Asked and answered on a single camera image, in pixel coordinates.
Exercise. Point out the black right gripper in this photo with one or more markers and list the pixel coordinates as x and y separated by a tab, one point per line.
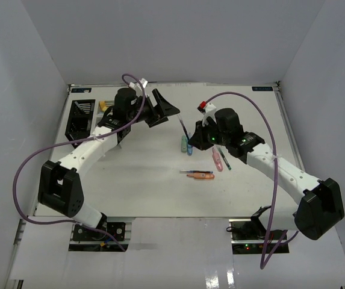
198	139

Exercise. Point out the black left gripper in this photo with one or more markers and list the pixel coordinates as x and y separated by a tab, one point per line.
166	108

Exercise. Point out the blue highlighter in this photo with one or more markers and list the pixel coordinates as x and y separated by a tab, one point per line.
189	150

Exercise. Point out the green capped highlighter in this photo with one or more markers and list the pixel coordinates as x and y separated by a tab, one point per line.
184	147

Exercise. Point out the purple gel pen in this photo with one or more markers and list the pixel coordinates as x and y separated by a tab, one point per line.
184	127

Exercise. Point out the green gel pen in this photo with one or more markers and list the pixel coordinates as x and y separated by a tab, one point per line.
224	158

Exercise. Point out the blue gel pen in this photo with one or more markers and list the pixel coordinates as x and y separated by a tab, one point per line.
195	171

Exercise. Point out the yellow highlighter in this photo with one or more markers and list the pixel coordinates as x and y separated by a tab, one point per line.
102	106

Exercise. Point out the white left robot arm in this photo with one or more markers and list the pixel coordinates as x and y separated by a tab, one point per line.
60	187

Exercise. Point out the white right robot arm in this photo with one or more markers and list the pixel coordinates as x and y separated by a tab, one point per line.
319	203

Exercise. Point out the pink highlighter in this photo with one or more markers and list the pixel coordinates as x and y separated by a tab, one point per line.
217	159

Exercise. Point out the orange highlighter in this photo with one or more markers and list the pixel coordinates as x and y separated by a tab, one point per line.
201	176

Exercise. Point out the white slotted organizer box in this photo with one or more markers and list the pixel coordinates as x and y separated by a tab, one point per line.
106	130

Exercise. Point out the black slotted organizer box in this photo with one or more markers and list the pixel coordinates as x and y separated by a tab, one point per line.
80	118

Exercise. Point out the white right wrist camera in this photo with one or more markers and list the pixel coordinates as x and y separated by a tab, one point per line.
208	110

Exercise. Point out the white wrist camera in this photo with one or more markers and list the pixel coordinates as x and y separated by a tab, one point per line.
138	84
208	110

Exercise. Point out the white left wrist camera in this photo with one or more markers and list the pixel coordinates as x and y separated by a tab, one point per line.
138	84

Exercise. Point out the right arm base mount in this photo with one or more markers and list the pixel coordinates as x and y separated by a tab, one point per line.
248	234

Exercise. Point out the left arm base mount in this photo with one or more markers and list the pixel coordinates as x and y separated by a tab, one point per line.
86	240

